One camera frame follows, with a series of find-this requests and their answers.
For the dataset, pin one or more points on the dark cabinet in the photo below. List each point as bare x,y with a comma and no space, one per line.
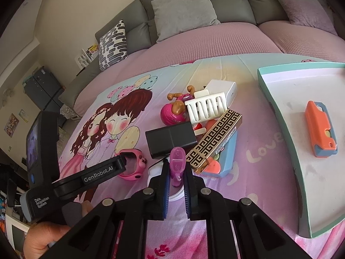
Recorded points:
44,90

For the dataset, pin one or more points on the white charger cube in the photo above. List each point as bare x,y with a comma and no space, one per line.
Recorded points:
229,88

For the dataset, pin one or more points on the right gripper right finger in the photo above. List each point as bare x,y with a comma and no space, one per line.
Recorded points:
219,213

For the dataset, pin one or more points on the white slotted plastic holder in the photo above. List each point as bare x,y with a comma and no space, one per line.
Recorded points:
206,108

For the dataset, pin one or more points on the pink sofa seat cover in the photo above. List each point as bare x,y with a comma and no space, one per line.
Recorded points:
213,41

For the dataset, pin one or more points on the purple grey cushion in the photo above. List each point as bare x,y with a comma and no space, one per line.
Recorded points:
308,13

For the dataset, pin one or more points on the orange blue toy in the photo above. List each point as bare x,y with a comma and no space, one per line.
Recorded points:
322,135
223,165

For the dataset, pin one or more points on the white magazine rack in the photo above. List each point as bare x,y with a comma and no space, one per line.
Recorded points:
87,56

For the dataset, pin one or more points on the purple small bottle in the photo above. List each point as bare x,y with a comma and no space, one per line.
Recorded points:
177,162

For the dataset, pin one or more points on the grey sofa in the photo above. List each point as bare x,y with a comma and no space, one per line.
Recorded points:
141,32

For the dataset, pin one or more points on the teal edged white tray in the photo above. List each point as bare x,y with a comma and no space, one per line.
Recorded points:
320,181

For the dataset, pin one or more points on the person's left hand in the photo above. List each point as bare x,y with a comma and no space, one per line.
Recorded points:
40,235

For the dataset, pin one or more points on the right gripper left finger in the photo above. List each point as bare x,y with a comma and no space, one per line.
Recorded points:
150,203

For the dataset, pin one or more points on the black white patterned cushion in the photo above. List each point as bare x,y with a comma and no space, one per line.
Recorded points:
113,46

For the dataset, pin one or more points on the black power adapter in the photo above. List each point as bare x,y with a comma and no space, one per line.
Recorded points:
162,140

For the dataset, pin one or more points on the grey square cushion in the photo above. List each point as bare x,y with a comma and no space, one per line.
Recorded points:
173,17

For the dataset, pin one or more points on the cartoon print blanket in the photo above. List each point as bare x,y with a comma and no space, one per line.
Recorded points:
262,170

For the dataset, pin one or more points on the pink kids smartwatch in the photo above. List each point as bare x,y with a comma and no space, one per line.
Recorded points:
135,164

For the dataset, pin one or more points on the black gold patterned box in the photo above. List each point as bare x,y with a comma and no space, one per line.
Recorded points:
214,140

